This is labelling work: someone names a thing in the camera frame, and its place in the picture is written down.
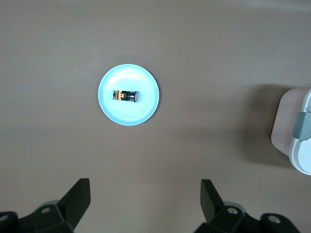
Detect brown table mat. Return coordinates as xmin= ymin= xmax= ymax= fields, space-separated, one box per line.
xmin=0 ymin=0 xmax=311 ymax=233

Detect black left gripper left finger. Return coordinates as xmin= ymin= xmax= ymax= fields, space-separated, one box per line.
xmin=0 ymin=178 xmax=91 ymax=233

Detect light blue round plate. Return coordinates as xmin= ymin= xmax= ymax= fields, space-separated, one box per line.
xmin=98 ymin=64 xmax=160 ymax=126

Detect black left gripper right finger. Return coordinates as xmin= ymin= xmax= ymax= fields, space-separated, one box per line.
xmin=194 ymin=179 xmax=303 ymax=233

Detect orange black push-button switch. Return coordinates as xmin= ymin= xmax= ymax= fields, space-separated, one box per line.
xmin=112 ymin=89 xmax=140 ymax=103

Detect white lidded box grey clips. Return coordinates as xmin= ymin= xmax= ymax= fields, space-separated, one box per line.
xmin=270 ymin=87 xmax=311 ymax=176

